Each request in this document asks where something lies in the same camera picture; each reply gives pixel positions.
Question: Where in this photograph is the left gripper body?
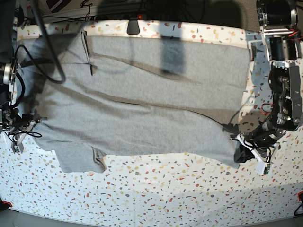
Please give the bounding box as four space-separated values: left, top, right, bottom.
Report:
232 129 281 164

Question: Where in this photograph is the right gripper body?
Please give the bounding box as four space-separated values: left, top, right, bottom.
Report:
3 113 42 144

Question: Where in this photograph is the grey T-shirt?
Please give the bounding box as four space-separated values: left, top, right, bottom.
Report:
17 33 249 173

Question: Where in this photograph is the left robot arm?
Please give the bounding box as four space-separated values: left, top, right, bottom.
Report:
232 0 303 174

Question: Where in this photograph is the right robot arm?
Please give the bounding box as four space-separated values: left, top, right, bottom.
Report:
0 0 42 154

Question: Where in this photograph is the red table clamp right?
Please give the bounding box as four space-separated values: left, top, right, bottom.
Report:
297 191 303 204

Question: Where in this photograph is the red table clamp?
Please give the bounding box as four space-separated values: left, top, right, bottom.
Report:
0 201 12 212
297 191 303 204

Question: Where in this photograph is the red table clamp left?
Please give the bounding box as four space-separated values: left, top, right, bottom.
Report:
0 201 12 212

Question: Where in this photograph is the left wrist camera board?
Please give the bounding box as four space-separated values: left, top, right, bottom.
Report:
256 162 273 175

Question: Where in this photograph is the thick black cable loop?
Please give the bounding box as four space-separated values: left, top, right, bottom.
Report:
14 0 67 84

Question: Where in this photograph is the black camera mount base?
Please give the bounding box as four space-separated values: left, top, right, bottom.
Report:
127 20 140 35

